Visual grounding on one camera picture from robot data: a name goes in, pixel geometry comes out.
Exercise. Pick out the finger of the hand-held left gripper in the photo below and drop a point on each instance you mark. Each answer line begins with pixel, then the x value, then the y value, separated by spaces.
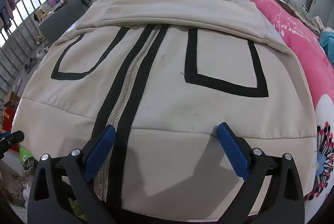
pixel 13 138
pixel 3 133

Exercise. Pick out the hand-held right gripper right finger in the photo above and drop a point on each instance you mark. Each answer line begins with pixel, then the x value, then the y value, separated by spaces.
pixel 233 153

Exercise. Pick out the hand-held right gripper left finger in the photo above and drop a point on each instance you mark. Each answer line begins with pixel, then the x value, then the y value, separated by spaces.
pixel 99 153

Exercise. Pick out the cream zip jacket black trim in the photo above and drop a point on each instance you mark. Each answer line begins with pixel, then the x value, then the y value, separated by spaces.
pixel 182 109

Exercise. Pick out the red box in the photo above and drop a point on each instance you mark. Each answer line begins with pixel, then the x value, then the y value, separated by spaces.
pixel 10 117

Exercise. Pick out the green plastic bag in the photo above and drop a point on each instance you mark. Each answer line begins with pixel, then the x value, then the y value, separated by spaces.
pixel 27 160

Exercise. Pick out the pair of grey shoes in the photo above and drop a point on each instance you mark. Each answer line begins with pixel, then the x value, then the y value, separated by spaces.
pixel 30 64

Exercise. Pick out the pair of white shoes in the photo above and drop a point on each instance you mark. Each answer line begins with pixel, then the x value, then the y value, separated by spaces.
pixel 43 53

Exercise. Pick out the pair of beige slippers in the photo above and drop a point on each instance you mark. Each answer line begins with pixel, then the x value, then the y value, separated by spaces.
pixel 39 39

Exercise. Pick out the grey storage box with clutter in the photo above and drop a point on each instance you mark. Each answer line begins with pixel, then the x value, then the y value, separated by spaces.
pixel 62 20

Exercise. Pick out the dark hanging garment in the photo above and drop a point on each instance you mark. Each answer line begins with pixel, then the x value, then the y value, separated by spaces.
pixel 6 4

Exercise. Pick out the pink floral blanket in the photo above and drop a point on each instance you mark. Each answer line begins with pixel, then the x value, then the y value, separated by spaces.
pixel 292 30

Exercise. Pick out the blue printed quilt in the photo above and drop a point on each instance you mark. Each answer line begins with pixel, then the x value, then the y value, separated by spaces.
pixel 328 43

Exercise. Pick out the pale floral cloth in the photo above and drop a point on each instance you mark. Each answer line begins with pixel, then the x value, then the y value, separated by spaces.
pixel 323 25

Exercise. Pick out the grey-green patterned pillow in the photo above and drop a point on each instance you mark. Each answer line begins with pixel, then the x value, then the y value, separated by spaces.
pixel 294 7

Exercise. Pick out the white door with dark frame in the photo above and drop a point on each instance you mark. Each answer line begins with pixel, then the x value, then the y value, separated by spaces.
pixel 323 4

